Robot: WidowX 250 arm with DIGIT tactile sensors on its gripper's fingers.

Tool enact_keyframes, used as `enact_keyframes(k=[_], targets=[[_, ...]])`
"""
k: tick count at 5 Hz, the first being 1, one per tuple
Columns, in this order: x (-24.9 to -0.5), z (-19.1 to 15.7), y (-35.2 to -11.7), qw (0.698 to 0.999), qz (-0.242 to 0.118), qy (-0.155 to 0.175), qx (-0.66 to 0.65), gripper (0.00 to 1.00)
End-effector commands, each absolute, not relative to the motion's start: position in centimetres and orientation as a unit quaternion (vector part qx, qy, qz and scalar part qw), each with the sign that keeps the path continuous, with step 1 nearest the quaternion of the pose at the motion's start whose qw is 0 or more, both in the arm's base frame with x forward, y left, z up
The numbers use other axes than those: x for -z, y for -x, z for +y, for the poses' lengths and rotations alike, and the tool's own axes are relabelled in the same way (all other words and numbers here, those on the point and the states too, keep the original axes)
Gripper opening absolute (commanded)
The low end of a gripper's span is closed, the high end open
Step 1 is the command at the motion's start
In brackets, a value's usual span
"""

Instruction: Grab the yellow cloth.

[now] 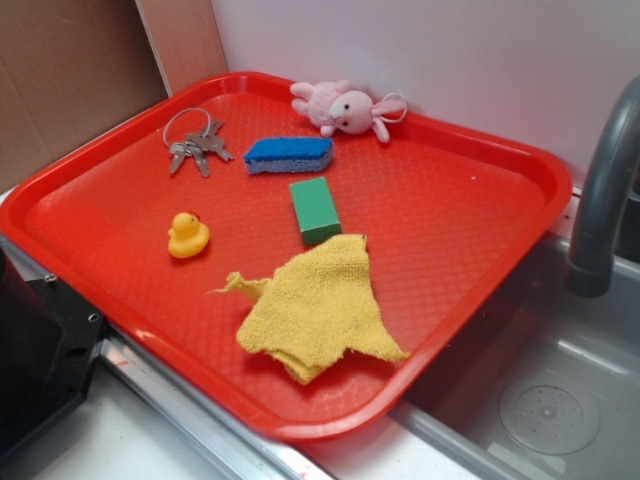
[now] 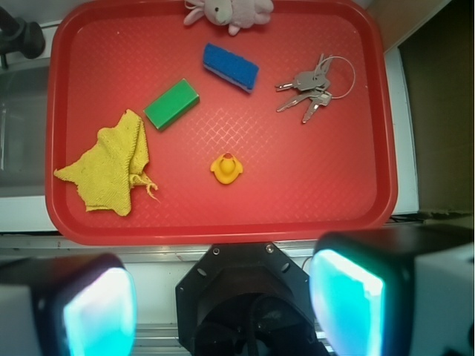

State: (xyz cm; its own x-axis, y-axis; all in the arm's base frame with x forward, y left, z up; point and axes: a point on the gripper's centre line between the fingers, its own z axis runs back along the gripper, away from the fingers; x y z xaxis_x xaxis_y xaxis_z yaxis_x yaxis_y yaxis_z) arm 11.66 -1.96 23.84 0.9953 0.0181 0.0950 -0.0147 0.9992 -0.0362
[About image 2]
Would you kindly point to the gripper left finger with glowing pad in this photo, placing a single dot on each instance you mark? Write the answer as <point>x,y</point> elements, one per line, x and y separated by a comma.
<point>76,305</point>

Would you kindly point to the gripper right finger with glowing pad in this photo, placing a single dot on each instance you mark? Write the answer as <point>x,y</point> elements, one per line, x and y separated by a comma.
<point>405,290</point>

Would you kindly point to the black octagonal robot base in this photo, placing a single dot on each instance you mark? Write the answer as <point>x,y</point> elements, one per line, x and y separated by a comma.
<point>246,299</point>

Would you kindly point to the yellow knitted cloth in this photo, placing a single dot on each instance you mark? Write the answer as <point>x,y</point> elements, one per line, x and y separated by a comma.
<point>105,174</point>

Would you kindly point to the red plastic tray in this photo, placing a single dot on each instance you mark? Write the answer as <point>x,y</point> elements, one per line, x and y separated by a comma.
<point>160,133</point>

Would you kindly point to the yellow rubber duck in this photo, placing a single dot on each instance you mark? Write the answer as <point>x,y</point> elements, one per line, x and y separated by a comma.
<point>226,168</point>

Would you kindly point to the green rectangular block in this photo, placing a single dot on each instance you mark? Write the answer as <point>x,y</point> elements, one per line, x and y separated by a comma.
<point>172,104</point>

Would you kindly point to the blue sponge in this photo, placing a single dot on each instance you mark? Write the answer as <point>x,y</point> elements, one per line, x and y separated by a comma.
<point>230,67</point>

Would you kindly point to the black clamp knob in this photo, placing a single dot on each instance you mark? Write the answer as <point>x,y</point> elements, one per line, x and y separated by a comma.
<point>17,35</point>

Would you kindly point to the pink plush toy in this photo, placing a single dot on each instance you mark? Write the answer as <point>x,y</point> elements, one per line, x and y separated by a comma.
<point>236,15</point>

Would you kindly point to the silver keys on ring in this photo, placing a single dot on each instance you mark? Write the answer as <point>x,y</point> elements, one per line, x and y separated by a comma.
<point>314,86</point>

